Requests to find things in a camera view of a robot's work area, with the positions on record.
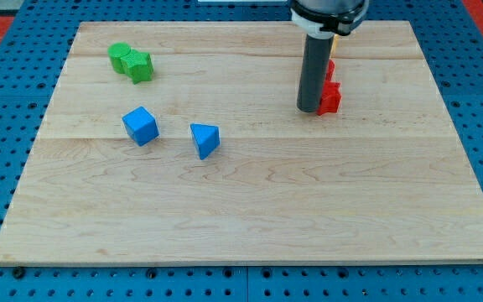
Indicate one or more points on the green star block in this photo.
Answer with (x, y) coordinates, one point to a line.
(137, 66)

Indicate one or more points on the red star block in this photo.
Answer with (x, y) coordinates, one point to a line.
(330, 98)

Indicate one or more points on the yellow block behind rod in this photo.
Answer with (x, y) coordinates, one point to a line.
(334, 45)

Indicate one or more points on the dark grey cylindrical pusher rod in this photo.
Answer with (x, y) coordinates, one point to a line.
(313, 73)

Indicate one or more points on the red block behind rod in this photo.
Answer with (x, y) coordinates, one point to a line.
(330, 70)

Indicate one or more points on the green cylinder block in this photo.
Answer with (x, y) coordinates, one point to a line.
(115, 52)

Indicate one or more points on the blue cube block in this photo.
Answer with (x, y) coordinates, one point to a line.
(141, 126)

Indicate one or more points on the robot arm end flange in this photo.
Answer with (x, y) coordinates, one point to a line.
(321, 19)

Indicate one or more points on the wooden board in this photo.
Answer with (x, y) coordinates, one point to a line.
(385, 180)

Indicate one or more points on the blue triangle block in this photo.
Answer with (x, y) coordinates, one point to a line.
(206, 138)

